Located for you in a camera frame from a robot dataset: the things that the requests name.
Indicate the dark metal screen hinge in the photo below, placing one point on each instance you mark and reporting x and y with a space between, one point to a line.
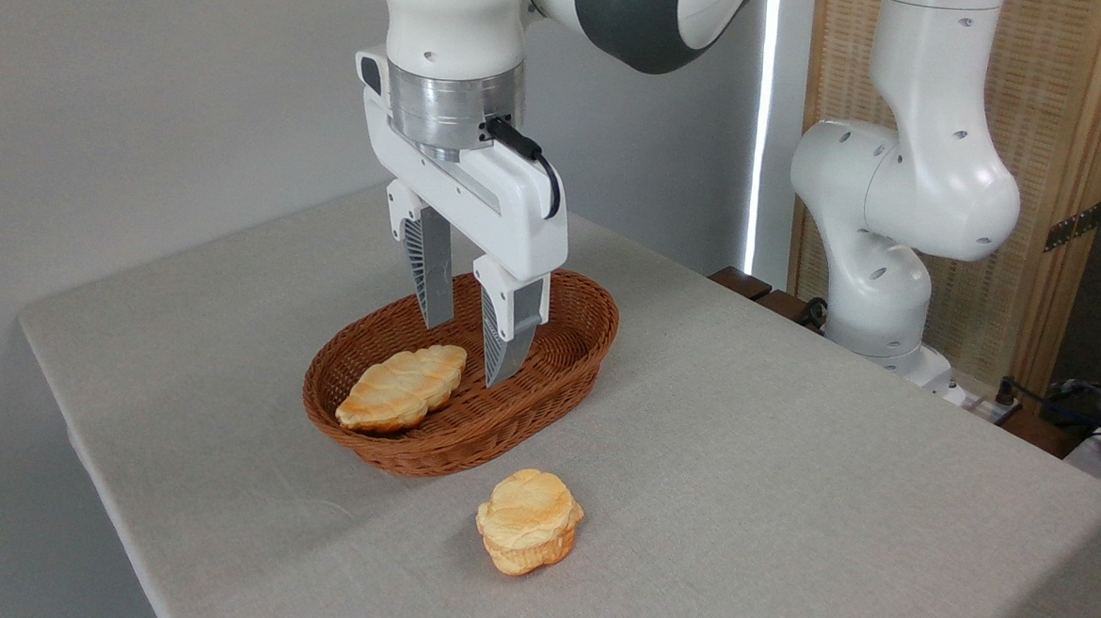
1073 226

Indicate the grey tablecloth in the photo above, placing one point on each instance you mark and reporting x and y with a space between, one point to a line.
785 510

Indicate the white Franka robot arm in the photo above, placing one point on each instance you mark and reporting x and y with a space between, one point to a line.
934 178

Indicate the dark wooden bench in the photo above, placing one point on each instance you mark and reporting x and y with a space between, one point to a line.
750 284

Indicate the brown woven wicker basket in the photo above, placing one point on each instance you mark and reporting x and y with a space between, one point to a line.
547 365

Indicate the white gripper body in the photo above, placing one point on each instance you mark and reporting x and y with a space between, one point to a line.
504 208

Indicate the round golden bread bun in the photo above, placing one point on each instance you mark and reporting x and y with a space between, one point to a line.
528 520

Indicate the bamboo folding screen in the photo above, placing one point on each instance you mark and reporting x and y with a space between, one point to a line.
1061 100

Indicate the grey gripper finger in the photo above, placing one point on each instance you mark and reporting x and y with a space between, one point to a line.
432 275
510 330

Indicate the long golden bread loaf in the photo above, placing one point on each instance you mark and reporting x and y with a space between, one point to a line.
403 388

